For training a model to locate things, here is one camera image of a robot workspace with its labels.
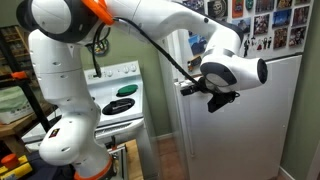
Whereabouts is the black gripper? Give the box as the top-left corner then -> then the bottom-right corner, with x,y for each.
207,91 -> 240,113

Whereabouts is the white bottom fridge door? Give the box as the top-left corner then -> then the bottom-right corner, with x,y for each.
177,56 -> 302,180

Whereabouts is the white fridge door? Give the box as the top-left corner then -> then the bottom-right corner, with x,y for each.
175,0 -> 314,81
177,56 -> 302,180

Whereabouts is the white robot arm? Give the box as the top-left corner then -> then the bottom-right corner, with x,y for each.
16,0 -> 268,180

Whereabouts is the white top fridge door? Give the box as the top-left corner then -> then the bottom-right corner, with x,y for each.
175,0 -> 314,81

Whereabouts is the green stove burner cover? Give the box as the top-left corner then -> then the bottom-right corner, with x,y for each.
116,84 -> 138,97

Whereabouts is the white stove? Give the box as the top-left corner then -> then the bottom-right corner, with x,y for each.
21,60 -> 158,180

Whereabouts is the black stove burner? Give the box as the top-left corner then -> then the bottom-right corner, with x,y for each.
102,98 -> 135,115

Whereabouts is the wooden shelf rack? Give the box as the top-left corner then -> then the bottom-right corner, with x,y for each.
0,25 -> 52,155

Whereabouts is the red emergency stop button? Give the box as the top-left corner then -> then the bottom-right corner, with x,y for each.
1,154 -> 20,169

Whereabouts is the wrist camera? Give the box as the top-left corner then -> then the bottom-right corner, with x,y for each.
180,84 -> 203,96

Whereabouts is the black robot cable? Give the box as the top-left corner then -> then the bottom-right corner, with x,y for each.
87,16 -> 204,93

